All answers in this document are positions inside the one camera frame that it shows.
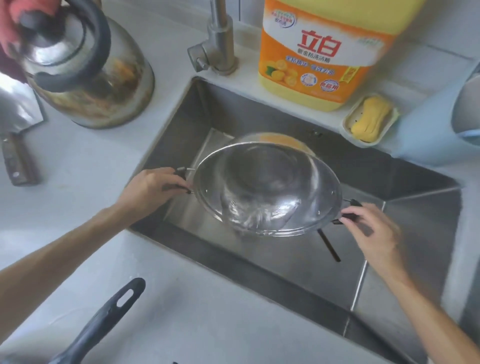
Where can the yellow soap bar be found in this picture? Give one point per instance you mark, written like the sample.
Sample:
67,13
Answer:
371,118

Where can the stainless steel sink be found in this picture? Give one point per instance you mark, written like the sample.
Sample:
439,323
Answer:
412,232

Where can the light blue plastic container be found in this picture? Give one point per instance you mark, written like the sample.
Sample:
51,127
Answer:
427,127

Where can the yellow detergent bottle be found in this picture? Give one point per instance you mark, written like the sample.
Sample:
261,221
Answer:
322,56

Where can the person's left forearm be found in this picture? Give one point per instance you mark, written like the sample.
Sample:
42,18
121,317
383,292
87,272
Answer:
56,258

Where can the dark chopstick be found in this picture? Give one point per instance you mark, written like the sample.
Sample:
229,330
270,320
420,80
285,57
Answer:
330,247

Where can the person's left hand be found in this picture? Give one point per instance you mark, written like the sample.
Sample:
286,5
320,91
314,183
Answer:
150,191

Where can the steel faucet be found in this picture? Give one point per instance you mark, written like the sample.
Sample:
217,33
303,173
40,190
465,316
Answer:
219,37

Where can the person's left thumb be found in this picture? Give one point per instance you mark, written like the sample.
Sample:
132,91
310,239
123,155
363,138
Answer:
179,187

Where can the person's right hand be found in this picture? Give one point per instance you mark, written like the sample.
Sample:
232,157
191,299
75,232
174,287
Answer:
380,242

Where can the person's right forearm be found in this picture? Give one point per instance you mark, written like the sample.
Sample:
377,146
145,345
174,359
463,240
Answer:
435,322

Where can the pale green soap dish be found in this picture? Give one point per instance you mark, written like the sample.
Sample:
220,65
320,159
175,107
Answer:
347,131

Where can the person's right thumb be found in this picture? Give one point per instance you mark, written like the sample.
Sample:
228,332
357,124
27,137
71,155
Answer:
351,223

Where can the red cloth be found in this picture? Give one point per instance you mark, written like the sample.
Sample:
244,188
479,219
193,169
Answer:
9,22

